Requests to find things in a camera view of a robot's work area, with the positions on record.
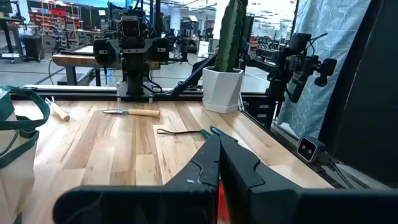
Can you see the wooden background table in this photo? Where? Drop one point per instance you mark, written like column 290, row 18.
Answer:
column 71, row 59

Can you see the white faceted planter pot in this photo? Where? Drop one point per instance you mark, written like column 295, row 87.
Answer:
column 222, row 90

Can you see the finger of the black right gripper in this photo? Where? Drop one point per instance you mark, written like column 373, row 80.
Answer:
column 105, row 51
column 161, row 49

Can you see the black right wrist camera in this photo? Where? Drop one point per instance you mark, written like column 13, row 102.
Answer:
column 130, row 28

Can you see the black diagonal frame strut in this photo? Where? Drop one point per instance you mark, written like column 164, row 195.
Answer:
column 192, row 77

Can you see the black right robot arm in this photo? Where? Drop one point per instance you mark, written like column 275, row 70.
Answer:
column 135, row 77

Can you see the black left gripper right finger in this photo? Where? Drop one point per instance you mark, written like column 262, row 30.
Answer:
column 280, row 205

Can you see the red gardening glove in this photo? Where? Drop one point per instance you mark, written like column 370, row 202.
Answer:
column 221, row 213

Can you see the black waste bin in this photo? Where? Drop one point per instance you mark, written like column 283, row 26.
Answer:
column 32, row 46

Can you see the beige green canvas gardening bag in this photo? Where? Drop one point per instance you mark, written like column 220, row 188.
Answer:
column 15, row 186

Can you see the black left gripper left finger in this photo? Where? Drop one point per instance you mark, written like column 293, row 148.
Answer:
column 186, row 205

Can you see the red storage bin shelf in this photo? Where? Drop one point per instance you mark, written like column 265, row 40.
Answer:
column 57, row 12

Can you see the black upright panel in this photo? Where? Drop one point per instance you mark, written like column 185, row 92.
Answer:
column 373, row 109

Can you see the pale blue plastic tarp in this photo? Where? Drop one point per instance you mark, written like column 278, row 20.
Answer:
column 335, row 25

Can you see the green cactus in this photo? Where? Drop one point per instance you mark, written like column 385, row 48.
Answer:
column 228, row 37

